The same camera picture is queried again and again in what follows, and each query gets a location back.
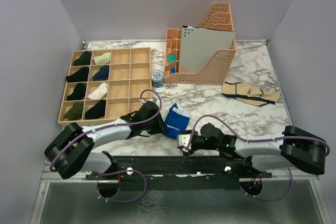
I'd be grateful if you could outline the blue boxer underwear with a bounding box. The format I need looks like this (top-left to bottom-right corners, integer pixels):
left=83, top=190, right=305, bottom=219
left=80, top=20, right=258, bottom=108
left=163, top=103, right=191, bottom=140

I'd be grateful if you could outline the beige underwear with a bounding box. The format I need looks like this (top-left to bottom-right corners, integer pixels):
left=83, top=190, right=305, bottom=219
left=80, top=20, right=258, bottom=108
left=222, top=82, right=280, bottom=106

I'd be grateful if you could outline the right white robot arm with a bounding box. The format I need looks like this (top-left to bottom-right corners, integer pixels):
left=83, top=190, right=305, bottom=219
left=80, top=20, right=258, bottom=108
left=179, top=123, right=327, bottom=177

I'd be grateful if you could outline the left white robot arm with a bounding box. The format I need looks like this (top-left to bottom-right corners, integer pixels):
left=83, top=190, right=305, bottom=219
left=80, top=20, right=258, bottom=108
left=44, top=100, right=167, bottom=179

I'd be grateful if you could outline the blue patterned round tin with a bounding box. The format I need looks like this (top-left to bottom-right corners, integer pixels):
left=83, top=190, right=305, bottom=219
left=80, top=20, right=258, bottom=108
left=151, top=70, right=164, bottom=88

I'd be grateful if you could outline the black rolled sock bottom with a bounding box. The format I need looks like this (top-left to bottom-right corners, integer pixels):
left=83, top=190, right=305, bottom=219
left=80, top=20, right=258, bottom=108
left=85, top=100, right=106, bottom=120

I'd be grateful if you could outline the black rolled sock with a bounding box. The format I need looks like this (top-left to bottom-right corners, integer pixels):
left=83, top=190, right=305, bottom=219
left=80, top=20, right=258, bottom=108
left=85, top=100, right=106, bottom=120
left=65, top=83, right=86, bottom=101
left=66, top=67, right=89, bottom=82
left=73, top=51, right=92, bottom=66

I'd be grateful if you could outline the white rolled sock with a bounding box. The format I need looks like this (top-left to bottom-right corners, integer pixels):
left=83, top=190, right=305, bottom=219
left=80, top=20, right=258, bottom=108
left=88, top=82, right=108, bottom=100

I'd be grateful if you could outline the wooden compartment tray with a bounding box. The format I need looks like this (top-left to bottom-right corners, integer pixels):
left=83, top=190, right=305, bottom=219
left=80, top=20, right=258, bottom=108
left=58, top=47, right=152, bottom=126

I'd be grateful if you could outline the navy rolled sock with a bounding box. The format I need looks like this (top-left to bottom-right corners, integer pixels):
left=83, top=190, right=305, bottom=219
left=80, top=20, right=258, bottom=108
left=92, top=65, right=109, bottom=81

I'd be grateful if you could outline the peach file organizer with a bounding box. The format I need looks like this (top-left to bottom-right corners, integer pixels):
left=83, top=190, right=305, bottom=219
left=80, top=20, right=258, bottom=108
left=164, top=2, right=236, bottom=86

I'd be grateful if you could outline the dark green rolled sock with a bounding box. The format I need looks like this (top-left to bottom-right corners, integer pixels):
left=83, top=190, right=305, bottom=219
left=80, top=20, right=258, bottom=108
left=64, top=103, right=83, bottom=121

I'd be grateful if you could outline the pale green rolled sock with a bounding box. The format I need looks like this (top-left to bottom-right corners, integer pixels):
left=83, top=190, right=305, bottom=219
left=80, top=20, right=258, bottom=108
left=93, top=52, right=111, bottom=65

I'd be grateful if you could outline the grey white folder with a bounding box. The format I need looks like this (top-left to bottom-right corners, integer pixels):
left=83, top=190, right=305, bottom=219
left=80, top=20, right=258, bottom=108
left=179, top=26, right=235, bottom=73

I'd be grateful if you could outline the black rolled sock top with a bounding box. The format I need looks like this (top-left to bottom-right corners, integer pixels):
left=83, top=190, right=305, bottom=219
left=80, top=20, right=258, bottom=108
left=73, top=51, right=92, bottom=66

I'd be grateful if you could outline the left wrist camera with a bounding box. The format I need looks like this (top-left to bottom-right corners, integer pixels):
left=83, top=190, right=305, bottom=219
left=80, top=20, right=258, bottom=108
left=148, top=97, right=157, bottom=103

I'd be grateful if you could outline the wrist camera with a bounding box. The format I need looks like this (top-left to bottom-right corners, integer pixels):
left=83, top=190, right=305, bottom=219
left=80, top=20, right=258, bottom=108
left=177, top=134, right=191, bottom=154
left=148, top=97, right=157, bottom=103

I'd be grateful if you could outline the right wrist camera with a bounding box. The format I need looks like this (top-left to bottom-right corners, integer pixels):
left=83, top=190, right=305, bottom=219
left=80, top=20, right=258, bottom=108
left=177, top=134, right=191, bottom=154

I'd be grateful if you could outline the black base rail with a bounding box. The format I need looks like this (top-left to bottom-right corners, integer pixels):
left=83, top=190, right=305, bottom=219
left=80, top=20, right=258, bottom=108
left=86, top=156, right=260, bottom=190

